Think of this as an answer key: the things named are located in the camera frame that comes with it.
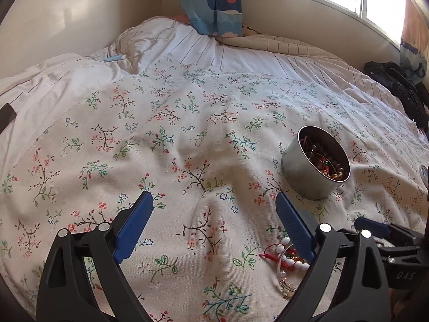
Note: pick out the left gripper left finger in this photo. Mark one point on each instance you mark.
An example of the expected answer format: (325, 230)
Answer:
(65, 291)

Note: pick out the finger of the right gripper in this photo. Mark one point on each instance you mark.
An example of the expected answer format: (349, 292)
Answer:
(400, 237)

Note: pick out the jewelry pile in tin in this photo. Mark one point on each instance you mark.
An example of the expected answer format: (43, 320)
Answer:
(321, 159)

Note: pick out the round tin lid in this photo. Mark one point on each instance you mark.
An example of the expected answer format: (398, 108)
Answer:
(423, 170)

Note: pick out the round silver metal tin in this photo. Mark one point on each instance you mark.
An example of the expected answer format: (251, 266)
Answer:
(302, 176)

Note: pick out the black jacket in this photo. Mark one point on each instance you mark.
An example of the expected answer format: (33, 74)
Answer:
(414, 98)

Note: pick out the floral white bedspread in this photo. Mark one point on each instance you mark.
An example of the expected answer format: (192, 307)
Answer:
(207, 143)

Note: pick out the right whale print curtain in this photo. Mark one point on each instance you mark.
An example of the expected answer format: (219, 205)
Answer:
(414, 45)

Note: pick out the whale print curtain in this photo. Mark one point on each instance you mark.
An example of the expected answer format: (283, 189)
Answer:
(222, 18)
(414, 45)

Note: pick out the black phone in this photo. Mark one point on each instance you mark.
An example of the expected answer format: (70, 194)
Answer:
(7, 116)

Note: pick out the white striped duvet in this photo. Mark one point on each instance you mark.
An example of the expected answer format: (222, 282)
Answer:
(134, 50)

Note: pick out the beige striped pillow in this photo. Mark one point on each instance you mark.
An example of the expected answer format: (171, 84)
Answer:
(280, 45)

